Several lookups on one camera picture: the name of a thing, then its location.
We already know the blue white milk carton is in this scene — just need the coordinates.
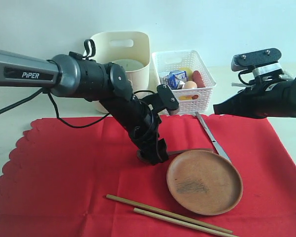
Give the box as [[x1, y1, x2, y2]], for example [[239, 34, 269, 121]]
[[159, 70, 187, 90]]

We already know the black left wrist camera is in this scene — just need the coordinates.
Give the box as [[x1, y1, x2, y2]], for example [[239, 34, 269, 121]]
[[142, 84, 180, 116]]

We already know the white perforated plastic basket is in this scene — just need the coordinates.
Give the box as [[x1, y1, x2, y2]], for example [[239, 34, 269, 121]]
[[152, 49, 217, 115]]

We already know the red scalloped cloth mat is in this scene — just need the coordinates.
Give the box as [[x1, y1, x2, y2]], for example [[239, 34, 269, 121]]
[[0, 115, 296, 237]]

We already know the brown egg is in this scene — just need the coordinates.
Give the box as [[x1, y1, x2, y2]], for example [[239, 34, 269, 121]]
[[182, 81, 198, 89]]

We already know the silver table knife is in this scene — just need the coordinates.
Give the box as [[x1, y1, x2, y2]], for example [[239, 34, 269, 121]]
[[195, 112, 231, 162]]

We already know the cream plastic storage bin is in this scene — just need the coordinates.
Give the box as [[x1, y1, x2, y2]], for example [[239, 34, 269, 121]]
[[88, 31, 150, 114]]

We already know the yellow cheese wedge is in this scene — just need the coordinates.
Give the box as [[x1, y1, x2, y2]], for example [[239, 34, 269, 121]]
[[179, 96, 192, 101]]

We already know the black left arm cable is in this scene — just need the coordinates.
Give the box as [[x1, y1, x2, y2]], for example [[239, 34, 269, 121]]
[[0, 39, 153, 129]]

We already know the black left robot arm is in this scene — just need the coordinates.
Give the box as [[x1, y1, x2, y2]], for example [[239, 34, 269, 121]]
[[0, 50, 171, 165]]

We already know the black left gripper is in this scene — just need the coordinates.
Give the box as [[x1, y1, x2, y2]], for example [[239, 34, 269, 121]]
[[128, 103, 168, 165]]

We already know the lower wooden chopstick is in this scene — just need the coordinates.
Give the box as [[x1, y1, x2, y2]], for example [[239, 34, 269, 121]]
[[133, 207, 236, 237]]

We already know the yellow lemon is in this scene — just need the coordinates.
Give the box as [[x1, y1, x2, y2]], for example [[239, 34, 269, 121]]
[[179, 67, 193, 80]]

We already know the dark wooden spoon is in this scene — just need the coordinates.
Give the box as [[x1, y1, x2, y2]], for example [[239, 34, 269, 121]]
[[136, 148, 214, 164]]

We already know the red sausage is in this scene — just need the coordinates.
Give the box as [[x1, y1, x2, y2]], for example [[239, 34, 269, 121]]
[[192, 71, 205, 88]]

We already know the upper wooden chopstick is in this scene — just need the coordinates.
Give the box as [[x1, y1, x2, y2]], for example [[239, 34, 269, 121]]
[[106, 194, 233, 234]]

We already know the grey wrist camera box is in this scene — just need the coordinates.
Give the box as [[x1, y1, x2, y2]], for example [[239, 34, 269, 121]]
[[231, 48, 283, 78]]

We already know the wooden chopstick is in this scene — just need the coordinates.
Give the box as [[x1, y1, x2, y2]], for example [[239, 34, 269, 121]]
[[133, 207, 236, 237], [106, 194, 233, 234]]

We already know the pale green ceramic bowl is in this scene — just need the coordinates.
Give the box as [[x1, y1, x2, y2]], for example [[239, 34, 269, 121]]
[[113, 59, 144, 72]]

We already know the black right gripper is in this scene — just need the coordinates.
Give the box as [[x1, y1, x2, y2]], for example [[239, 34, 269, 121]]
[[213, 81, 293, 119]]

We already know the brown clay plate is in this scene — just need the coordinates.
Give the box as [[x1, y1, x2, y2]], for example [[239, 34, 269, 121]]
[[166, 150, 243, 216]]

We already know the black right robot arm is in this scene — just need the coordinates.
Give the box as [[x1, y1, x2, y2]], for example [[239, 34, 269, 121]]
[[213, 73, 296, 119]]

